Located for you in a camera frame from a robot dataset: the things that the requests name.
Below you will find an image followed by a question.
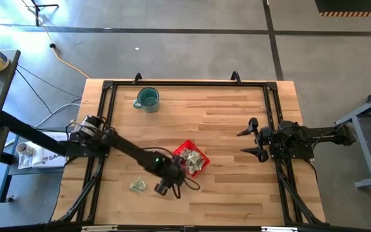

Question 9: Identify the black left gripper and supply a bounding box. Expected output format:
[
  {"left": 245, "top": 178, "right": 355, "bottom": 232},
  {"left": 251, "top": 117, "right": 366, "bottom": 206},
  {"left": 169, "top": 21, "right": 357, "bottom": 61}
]
[{"left": 164, "top": 154, "right": 189, "bottom": 188}]

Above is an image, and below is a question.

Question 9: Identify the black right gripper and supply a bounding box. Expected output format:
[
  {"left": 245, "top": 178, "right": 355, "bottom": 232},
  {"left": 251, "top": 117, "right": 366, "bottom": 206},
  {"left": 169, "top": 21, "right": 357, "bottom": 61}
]
[{"left": 236, "top": 117, "right": 274, "bottom": 163}]

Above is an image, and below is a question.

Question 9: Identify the red plastic slotted basket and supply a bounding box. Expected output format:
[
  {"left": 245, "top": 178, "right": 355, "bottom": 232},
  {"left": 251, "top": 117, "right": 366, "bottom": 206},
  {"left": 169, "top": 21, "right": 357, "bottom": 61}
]
[{"left": 172, "top": 139, "right": 211, "bottom": 179}]

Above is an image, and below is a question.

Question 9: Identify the teal enamel mug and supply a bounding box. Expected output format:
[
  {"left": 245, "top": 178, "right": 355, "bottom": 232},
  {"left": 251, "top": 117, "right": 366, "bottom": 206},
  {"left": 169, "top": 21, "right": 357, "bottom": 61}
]
[{"left": 133, "top": 86, "right": 160, "bottom": 114}]

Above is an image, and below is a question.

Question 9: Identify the white printed box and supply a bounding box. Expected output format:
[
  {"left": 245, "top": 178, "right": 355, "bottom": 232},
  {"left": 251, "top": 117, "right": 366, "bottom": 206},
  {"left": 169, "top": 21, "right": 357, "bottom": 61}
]
[{"left": 17, "top": 131, "right": 68, "bottom": 170}]

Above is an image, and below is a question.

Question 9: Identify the black diagonal support beam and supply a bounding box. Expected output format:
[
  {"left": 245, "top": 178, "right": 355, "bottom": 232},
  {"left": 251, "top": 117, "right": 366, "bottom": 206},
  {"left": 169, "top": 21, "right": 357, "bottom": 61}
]
[{"left": 0, "top": 110, "right": 74, "bottom": 157}]

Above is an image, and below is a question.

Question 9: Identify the black mat with hazard stripes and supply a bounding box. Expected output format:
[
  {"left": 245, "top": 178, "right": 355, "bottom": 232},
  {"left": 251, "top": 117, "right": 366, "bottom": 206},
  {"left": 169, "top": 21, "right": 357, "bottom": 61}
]
[{"left": 314, "top": 0, "right": 371, "bottom": 18}]

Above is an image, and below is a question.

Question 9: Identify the black tripod stand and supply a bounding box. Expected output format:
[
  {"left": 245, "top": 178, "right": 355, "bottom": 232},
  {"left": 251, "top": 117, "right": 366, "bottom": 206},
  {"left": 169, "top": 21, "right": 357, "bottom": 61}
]
[{"left": 21, "top": 0, "right": 60, "bottom": 27}]

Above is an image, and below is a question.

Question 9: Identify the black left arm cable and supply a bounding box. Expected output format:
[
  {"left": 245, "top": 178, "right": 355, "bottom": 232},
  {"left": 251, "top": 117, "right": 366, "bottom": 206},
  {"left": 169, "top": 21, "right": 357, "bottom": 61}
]
[{"left": 171, "top": 176, "right": 202, "bottom": 200}]

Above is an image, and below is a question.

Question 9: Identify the black aluminium table frame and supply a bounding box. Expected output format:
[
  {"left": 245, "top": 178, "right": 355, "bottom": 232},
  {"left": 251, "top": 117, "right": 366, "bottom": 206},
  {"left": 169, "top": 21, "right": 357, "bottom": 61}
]
[{"left": 48, "top": 79, "right": 330, "bottom": 226}]

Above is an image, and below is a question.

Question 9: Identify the white metal bracket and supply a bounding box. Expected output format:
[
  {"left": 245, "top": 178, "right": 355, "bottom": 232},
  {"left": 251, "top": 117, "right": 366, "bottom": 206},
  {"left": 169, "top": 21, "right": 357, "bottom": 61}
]
[
  {"left": 260, "top": 226, "right": 300, "bottom": 232},
  {"left": 81, "top": 225, "right": 119, "bottom": 232}
]

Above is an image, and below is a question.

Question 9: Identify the grey metal table frame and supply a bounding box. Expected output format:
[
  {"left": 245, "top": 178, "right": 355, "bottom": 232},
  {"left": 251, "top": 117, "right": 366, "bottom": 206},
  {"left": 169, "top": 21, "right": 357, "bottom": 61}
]
[{"left": 334, "top": 81, "right": 371, "bottom": 190}]

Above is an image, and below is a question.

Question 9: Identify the white floor cable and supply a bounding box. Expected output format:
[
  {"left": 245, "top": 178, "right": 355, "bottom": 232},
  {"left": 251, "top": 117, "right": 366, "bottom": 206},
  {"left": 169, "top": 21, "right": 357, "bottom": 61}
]
[{"left": 33, "top": 102, "right": 82, "bottom": 129}]

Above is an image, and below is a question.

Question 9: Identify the yellow floor cable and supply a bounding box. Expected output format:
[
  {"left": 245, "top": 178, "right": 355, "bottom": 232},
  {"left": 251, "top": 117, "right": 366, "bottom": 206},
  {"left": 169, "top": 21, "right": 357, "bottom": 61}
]
[{"left": 21, "top": 0, "right": 91, "bottom": 80}]

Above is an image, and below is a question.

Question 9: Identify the black floor cable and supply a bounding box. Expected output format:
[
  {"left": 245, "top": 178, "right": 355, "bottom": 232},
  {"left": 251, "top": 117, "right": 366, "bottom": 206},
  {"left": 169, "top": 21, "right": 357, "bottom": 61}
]
[{"left": 15, "top": 64, "right": 83, "bottom": 115}]

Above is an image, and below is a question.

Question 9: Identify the blue shelf frame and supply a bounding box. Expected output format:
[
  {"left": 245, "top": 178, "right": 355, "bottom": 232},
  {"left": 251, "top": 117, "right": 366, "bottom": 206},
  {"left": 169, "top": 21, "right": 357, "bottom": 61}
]
[{"left": 0, "top": 135, "right": 64, "bottom": 204}]

